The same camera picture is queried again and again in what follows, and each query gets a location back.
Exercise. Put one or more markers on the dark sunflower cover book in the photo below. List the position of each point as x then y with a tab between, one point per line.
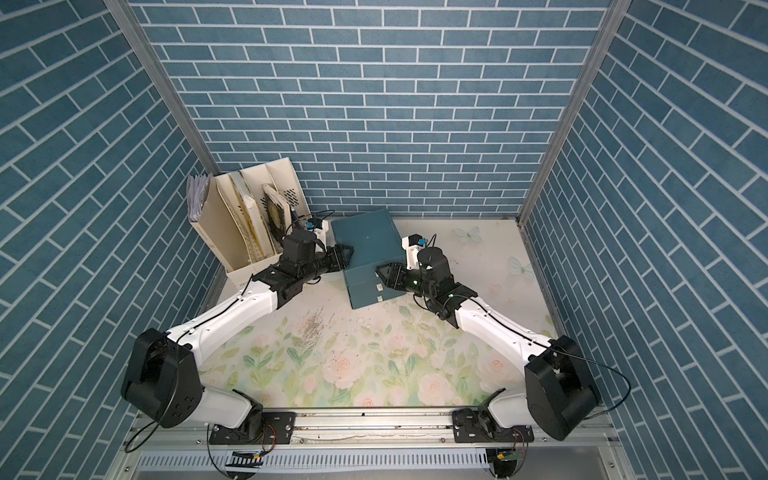
278	213

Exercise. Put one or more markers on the cream file organizer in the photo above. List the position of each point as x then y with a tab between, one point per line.
221	225

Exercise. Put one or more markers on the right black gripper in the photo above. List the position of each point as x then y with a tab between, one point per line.
397	273

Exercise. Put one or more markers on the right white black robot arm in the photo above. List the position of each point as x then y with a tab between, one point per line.
560	391

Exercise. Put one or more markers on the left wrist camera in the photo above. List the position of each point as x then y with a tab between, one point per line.
319	227

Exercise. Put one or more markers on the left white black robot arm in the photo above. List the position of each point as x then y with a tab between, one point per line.
162	378

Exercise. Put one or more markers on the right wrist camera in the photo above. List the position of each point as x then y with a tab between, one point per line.
412	245

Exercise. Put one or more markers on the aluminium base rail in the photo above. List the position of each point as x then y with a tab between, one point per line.
379	443

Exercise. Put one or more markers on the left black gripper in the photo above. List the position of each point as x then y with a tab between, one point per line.
337	258

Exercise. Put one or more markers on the yellow cover book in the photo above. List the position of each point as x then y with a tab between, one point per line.
256	236

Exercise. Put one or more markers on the teal plastic drawer cabinet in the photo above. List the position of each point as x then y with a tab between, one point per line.
375	241

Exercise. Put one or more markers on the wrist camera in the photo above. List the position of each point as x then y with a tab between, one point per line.
319	227
412	245

